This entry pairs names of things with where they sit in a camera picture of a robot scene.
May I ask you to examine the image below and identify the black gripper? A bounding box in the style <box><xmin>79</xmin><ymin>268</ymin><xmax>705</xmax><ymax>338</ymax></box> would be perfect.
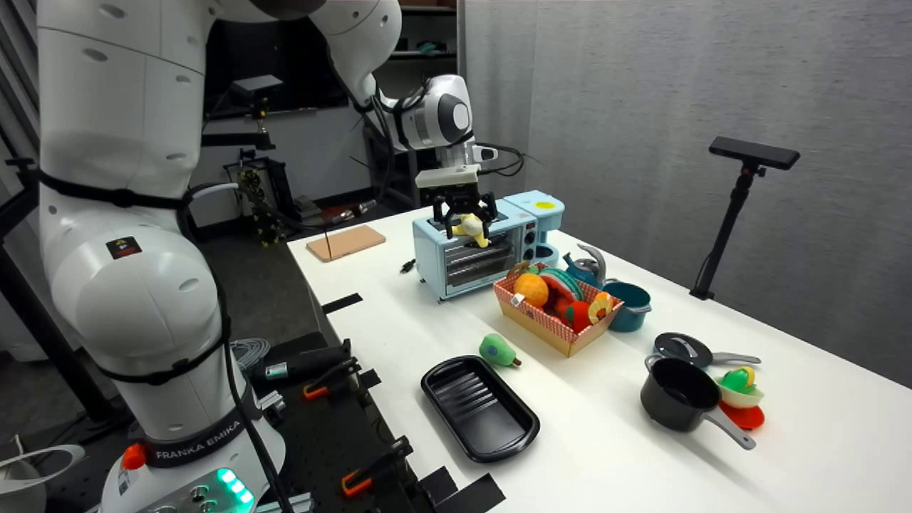
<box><xmin>434</xmin><ymin>185</ymin><xmax>500</xmax><ymax>234</ymax></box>

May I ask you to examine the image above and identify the yellow banana plush toy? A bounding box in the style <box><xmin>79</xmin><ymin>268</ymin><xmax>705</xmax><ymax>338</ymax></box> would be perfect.
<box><xmin>450</xmin><ymin>214</ymin><xmax>490</xmax><ymax>248</ymax></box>

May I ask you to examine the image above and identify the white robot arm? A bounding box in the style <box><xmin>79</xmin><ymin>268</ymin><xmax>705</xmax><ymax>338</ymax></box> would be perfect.
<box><xmin>37</xmin><ymin>0</ymin><xmax>474</xmax><ymax>513</ymax></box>

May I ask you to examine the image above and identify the light blue toy oven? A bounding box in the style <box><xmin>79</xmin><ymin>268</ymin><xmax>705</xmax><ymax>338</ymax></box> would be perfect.
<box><xmin>414</xmin><ymin>191</ymin><xmax>565</xmax><ymax>301</ymax></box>

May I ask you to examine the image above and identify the teal toy kettle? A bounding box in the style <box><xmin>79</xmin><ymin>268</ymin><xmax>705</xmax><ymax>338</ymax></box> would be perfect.
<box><xmin>565</xmin><ymin>244</ymin><xmax>608</xmax><ymax>286</ymax></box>

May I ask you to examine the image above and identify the green pear plush toy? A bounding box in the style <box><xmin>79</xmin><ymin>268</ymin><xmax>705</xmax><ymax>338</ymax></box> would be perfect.
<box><xmin>478</xmin><ymin>334</ymin><xmax>523</xmax><ymax>368</ymax></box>

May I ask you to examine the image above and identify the red checkered cardboard box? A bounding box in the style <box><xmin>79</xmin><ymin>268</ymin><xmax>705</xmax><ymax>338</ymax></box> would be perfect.
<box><xmin>493</xmin><ymin>269</ymin><xmax>621</xmax><ymax>355</ymax></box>

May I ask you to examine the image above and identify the teal toy bowl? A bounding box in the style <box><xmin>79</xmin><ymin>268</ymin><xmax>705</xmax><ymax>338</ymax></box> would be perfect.
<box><xmin>608</xmin><ymin>282</ymin><xmax>651</xmax><ymax>334</ymax></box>

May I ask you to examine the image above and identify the dark grey toy pan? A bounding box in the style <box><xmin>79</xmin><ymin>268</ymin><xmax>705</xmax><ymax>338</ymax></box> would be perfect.
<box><xmin>644</xmin><ymin>329</ymin><xmax>759</xmax><ymax>368</ymax></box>

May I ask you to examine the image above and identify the black toy pot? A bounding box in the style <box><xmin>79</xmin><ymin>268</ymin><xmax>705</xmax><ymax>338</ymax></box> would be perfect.
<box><xmin>642</xmin><ymin>358</ymin><xmax>756</xmax><ymax>449</ymax></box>

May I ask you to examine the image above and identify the brown cork board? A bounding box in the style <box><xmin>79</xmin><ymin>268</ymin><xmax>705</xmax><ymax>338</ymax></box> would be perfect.
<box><xmin>309</xmin><ymin>225</ymin><xmax>386</xmax><ymax>262</ymax></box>

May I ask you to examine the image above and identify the black plastic tray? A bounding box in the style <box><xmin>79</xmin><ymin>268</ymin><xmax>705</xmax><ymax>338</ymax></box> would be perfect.
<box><xmin>423</xmin><ymin>355</ymin><xmax>543</xmax><ymax>465</ymax></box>

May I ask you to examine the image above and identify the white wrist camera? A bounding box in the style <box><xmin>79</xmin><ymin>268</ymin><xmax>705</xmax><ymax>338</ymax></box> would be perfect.
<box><xmin>416</xmin><ymin>165</ymin><xmax>478</xmax><ymax>191</ymax></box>

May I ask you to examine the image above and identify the orange handled clamp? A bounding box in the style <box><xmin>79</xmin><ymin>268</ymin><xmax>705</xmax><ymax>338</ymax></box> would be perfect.
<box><xmin>300</xmin><ymin>355</ymin><xmax>382</xmax><ymax>400</ymax></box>
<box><xmin>339</xmin><ymin>435</ymin><xmax>414</xmax><ymax>497</ymax></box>

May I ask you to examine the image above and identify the orange handled clamp front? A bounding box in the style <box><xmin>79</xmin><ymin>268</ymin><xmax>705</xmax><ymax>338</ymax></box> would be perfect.
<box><xmin>339</xmin><ymin>435</ymin><xmax>414</xmax><ymax>497</ymax></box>

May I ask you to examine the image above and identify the black camera stand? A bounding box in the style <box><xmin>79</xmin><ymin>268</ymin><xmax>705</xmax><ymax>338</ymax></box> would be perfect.
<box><xmin>691</xmin><ymin>137</ymin><xmax>800</xmax><ymax>299</ymax></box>

